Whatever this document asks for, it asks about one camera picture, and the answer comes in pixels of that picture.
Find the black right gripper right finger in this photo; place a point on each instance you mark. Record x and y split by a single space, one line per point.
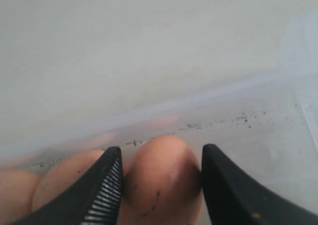
232 197

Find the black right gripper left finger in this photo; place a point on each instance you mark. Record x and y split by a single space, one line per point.
94 199

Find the brown egg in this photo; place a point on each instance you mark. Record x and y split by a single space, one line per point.
63 175
162 184
17 188

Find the clear plastic container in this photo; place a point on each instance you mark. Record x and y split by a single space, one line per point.
263 120

